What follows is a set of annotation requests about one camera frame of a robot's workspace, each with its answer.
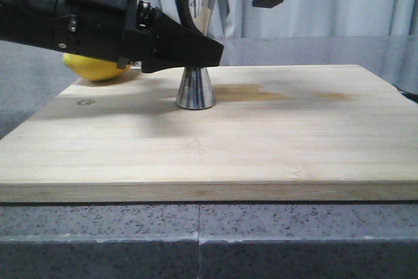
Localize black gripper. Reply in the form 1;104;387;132
53;0;223;73

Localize silver double-cone jigger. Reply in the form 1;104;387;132
176;0;216;110

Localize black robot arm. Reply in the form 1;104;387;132
1;0;223;73

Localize yellow lemon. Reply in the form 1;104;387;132
63;54;131;82

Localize light wooden cutting board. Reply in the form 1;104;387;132
1;65;417;203

